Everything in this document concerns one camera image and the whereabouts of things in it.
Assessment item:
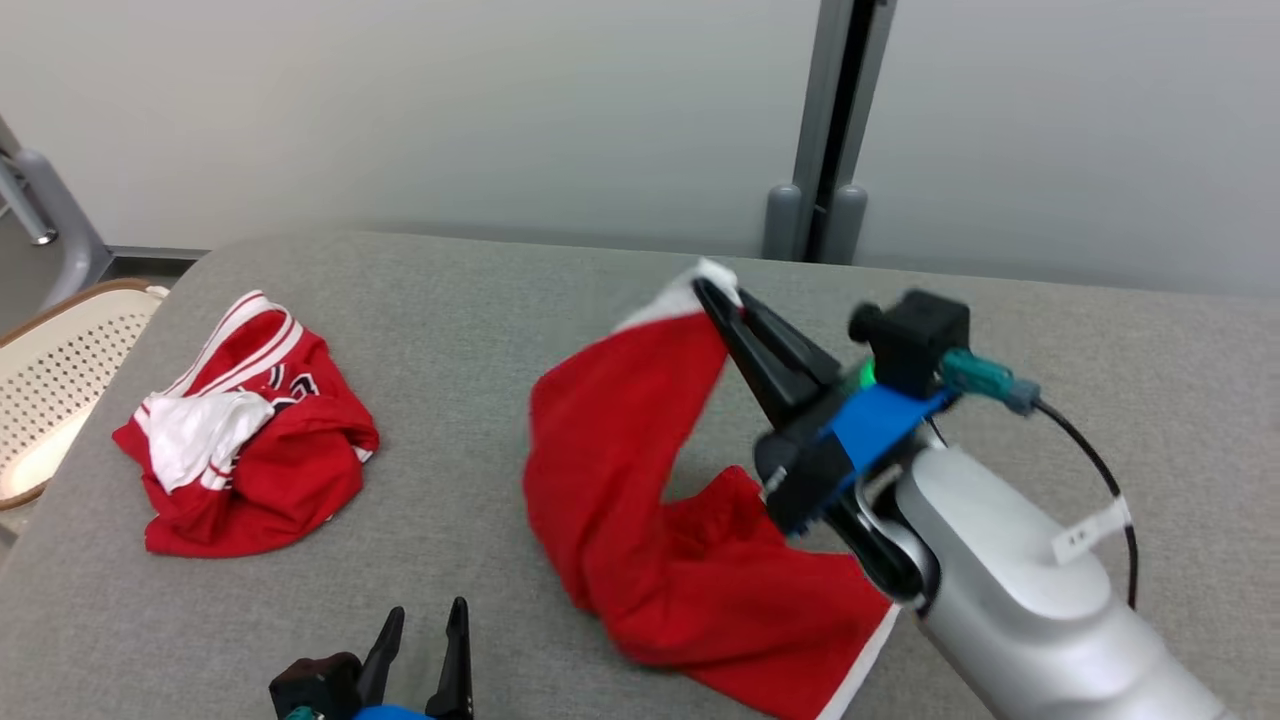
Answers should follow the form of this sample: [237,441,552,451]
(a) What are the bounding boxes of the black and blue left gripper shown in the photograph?
[350,597,474,720]

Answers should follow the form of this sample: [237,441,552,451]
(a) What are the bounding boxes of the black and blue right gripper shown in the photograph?
[693,278,953,541]

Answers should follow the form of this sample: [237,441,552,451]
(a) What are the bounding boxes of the red jersey with white sleeves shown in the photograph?
[522,258,901,720]

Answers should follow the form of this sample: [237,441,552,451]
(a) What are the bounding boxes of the crumpled red and white jersey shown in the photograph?
[112,290,381,559]

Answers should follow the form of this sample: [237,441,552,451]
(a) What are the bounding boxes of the grey fabric work surface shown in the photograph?
[0,232,1280,720]

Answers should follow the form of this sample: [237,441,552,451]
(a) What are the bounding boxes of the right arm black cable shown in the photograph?
[940,348,1141,613]

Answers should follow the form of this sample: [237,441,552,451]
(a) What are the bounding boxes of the grey partition post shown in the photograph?
[762,0,898,264]

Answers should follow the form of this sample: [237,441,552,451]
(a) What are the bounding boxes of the white cable label tag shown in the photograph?
[1050,497,1133,564]

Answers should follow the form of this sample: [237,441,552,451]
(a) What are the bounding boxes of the grey metal frame leg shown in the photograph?
[0,115,113,311]

